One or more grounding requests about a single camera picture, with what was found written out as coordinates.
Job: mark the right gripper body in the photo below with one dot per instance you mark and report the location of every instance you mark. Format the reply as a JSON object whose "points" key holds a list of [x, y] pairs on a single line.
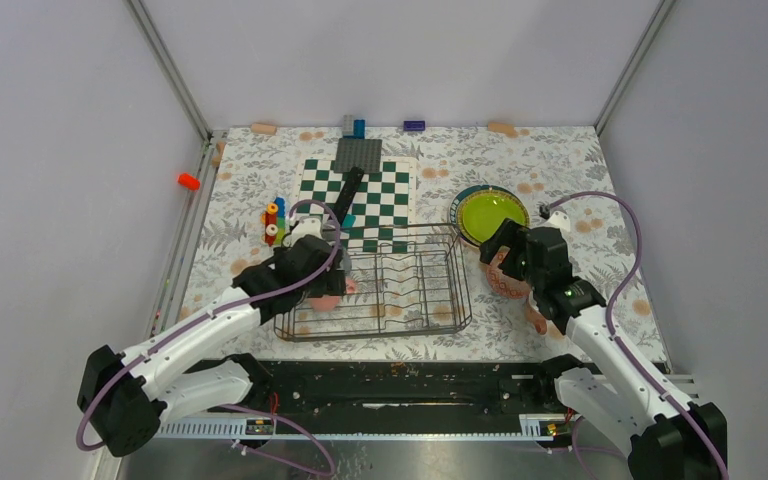
{"points": [[516, 265]]}

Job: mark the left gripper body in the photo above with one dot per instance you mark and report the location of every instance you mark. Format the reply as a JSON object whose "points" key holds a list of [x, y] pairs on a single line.
{"points": [[329, 284]]}

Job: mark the blue white patterned bowl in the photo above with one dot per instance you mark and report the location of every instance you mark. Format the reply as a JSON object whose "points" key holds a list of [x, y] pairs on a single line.
{"points": [[502, 284]]}

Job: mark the lime green plate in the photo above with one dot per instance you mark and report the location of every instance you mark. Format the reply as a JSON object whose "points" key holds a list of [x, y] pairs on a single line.
{"points": [[486, 215]]}

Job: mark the white plate green red rim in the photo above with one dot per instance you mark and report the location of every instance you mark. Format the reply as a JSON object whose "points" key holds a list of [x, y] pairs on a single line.
{"points": [[460, 199]]}

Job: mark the small pink mug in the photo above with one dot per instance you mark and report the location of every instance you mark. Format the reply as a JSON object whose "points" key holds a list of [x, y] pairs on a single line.
{"points": [[536, 318]]}

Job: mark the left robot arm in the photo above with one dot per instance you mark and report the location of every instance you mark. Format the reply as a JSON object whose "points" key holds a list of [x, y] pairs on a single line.
{"points": [[126, 396]]}

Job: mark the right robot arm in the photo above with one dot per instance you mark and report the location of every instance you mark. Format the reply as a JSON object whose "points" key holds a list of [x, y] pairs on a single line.
{"points": [[662, 432]]}

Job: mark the large pink mug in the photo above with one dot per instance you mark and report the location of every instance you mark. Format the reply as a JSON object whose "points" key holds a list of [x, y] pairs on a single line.
{"points": [[328, 303]]}

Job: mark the teal block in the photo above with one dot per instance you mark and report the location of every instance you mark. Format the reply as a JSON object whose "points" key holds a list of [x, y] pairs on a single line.
{"points": [[348, 222]]}

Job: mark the colourful toy block stack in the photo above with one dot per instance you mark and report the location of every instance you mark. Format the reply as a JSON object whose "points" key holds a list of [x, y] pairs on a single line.
{"points": [[274, 222]]}

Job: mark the green white chessboard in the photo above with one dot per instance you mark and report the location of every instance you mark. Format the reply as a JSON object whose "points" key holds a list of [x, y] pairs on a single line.
{"points": [[384, 205]]}

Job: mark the right wooden cork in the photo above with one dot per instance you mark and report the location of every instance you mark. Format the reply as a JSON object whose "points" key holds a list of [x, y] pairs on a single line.
{"points": [[508, 130]]}

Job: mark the wooden cork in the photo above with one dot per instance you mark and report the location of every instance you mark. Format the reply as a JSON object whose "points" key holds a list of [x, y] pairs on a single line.
{"points": [[508, 130], [263, 129]]}

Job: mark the black microphone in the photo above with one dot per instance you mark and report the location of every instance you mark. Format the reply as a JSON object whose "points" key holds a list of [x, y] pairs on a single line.
{"points": [[351, 184]]}

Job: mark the grey building baseplate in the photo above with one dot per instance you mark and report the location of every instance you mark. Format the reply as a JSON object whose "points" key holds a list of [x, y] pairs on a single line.
{"points": [[364, 154]]}

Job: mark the purple toy brick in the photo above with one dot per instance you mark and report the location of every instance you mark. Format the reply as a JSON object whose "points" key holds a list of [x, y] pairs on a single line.
{"points": [[414, 125]]}

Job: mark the grey blue toy bricks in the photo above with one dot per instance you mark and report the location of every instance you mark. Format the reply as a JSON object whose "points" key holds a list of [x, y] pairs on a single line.
{"points": [[353, 128]]}

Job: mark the left wooden cork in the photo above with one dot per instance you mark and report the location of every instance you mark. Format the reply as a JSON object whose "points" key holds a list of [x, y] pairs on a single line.
{"points": [[263, 129]]}

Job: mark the orange cylinder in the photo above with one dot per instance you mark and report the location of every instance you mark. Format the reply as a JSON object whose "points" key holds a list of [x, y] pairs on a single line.
{"points": [[189, 182]]}

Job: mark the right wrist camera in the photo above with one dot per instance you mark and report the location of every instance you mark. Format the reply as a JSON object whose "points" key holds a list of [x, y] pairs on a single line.
{"points": [[555, 218]]}

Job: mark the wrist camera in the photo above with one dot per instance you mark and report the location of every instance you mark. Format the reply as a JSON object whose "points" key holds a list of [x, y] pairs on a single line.
{"points": [[302, 228], [555, 218]]}

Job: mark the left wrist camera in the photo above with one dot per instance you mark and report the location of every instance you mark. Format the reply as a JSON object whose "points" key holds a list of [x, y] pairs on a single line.
{"points": [[302, 228]]}

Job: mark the black wire dish rack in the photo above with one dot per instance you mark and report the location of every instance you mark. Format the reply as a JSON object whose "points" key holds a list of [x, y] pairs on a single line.
{"points": [[409, 280]]}

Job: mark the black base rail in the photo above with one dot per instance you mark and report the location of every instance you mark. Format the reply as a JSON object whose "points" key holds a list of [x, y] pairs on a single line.
{"points": [[389, 400]]}

